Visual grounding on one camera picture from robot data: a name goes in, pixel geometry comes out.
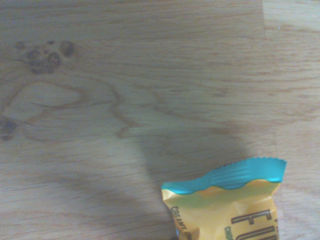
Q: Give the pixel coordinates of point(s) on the yellow teal protein bar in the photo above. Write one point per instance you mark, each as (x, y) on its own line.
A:
(225, 207)

